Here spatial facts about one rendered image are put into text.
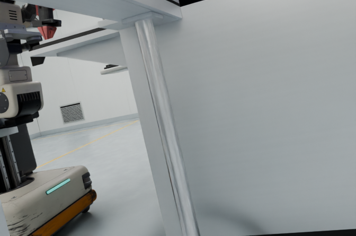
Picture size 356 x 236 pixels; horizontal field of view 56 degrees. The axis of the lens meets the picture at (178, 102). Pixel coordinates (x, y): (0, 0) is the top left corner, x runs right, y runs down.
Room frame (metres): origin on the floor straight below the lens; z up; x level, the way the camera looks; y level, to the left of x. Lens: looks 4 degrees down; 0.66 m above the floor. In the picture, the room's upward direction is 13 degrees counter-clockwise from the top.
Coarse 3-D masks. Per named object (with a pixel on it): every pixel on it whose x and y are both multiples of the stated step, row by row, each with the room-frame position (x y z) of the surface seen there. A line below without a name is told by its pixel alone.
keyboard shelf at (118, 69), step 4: (108, 68) 2.10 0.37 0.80; (112, 68) 2.08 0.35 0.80; (116, 68) 2.07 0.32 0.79; (120, 68) 2.06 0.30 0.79; (124, 68) 2.06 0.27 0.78; (100, 72) 2.11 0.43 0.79; (104, 72) 2.10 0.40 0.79; (108, 72) 2.09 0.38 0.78; (112, 72) 2.09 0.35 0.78; (116, 72) 2.18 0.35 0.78
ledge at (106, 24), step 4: (104, 20) 1.05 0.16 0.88; (108, 20) 1.05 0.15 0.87; (100, 24) 1.06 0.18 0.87; (104, 24) 1.05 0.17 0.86; (108, 24) 1.05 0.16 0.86; (112, 24) 1.06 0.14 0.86; (116, 24) 1.07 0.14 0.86; (120, 24) 1.08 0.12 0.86; (124, 24) 1.10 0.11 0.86; (104, 28) 1.09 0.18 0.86; (108, 28) 1.10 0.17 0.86; (112, 28) 1.12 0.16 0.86; (116, 28) 1.13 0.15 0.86; (120, 28) 1.15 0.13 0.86; (124, 28) 1.17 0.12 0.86
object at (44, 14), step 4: (40, 8) 1.39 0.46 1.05; (44, 8) 1.39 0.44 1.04; (48, 8) 1.40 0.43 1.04; (52, 8) 1.43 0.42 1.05; (40, 12) 1.39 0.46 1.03; (44, 12) 1.39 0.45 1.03; (48, 12) 1.40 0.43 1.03; (52, 12) 1.42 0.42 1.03; (40, 16) 1.39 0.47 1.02; (44, 16) 1.39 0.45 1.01; (48, 16) 1.40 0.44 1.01; (52, 16) 1.42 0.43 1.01; (40, 20) 1.39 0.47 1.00; (44, 20) 1.39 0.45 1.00; (48, 20) 1.38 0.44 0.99; (52, 20) 1.38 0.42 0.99; (56, 20) 1.40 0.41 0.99; (60, 20) 1.43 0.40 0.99; (48, 24) 1.42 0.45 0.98
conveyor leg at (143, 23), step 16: (144, 16) 0.90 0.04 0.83; (160, 16) 0.95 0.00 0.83; (144, 32) 0.92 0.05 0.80; (144, 48) 0.93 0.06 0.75; (144, 64) 0.94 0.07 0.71; (160, 64) 0.93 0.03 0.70; (160, 80) 0.93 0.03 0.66; (160, 96) 0.92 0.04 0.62; (160, 112) 0.93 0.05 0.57; (160, 128) 0.93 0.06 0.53; (176, 144) 0.93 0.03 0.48; (176, 160) 0.92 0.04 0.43; (176, 176) 0.92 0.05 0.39; (176, 192) 0.93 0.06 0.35; (176, 208) 0.94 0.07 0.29; (192, 208) 0.93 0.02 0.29; (192, 224) 0.93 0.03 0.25
